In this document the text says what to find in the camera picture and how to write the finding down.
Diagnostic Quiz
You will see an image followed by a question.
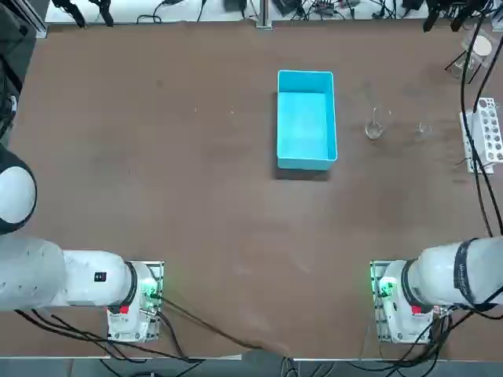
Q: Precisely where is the white test-tube rack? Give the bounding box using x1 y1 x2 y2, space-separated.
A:
458 97 503 174

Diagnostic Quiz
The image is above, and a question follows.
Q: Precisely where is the long black power brick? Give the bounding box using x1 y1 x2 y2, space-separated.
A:
272 0 304 17

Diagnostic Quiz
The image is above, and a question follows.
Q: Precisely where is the white side bench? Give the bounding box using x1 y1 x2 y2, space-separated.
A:
44 0 503 24

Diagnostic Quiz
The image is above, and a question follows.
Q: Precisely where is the large glass beaker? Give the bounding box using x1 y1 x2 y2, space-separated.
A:
363 104 394 141

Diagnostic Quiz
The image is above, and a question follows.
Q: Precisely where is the brown base cable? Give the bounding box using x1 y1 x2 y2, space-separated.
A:
159 295 292 357

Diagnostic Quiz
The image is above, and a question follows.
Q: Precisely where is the black base cable bundle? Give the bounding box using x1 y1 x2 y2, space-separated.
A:
14 308 205 362
337 304 503 362

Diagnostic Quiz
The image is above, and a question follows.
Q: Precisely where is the small glass beaker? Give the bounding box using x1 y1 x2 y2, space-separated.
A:
413 121 434 143

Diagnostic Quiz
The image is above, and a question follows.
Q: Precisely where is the glass jar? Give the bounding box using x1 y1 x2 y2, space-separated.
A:
450 53 479 79

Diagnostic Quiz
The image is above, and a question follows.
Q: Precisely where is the aluminium camera post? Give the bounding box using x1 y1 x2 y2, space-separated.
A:
255 0 274 30

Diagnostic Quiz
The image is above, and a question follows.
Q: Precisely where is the blue plastic bin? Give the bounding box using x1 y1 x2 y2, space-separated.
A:
276 69 340 172

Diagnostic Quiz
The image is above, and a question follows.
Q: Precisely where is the aluminium corner profile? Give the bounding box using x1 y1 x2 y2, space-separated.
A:
21 0 49 39

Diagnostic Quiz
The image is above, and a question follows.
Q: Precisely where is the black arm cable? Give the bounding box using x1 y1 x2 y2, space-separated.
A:
471 49 503 236
461 15 495 237

